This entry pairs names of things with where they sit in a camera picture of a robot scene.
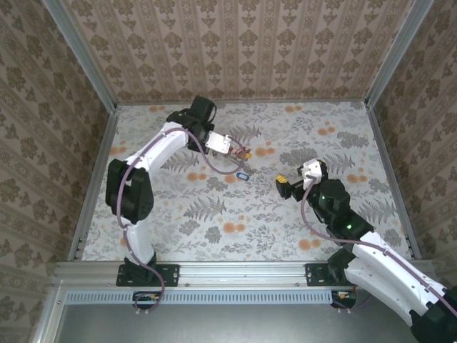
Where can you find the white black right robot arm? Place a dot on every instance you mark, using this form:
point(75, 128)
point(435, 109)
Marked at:
point(385, 271)

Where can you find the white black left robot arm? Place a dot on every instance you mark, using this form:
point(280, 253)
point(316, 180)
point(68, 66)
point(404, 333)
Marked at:
point(160, 143)

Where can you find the floral table mat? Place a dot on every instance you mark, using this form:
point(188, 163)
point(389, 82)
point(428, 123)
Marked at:
point(250, 214)

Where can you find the grey metal panel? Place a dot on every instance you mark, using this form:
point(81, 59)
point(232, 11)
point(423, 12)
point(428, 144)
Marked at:
point(242, 325)

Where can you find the aluminium side rail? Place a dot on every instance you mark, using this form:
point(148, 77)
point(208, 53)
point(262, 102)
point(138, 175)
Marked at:
point(392, 178)
point(96, 186)

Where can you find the aluminium back rail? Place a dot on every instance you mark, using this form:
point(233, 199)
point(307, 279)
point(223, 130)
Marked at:
point(285, 102)

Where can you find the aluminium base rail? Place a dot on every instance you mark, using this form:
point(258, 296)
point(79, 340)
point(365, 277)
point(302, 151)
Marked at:
point(242, 275)

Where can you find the aluminium frame post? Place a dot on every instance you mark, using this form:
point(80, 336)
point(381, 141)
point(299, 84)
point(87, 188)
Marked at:
point(82, 57)
point(396, 53)

